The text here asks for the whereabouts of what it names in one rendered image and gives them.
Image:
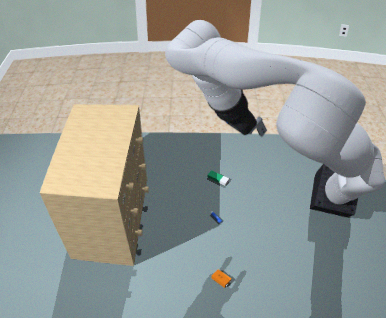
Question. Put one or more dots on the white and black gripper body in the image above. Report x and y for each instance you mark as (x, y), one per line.
(232, 107)

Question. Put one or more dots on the light wooden chest of drawers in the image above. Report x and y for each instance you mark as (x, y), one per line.
(82, 185)

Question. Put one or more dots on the wooden drawer front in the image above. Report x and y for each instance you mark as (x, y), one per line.
(141, 193)
(135, 141)
(126, 187)
(139, 167)
(134, 237)
(129, 215)

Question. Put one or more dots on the orange rectangular block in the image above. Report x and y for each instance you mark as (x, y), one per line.
(221, 278)

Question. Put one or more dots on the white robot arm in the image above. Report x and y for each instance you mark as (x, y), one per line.
(315, 120)

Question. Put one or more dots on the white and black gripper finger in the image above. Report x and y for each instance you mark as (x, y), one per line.
(261, 128)

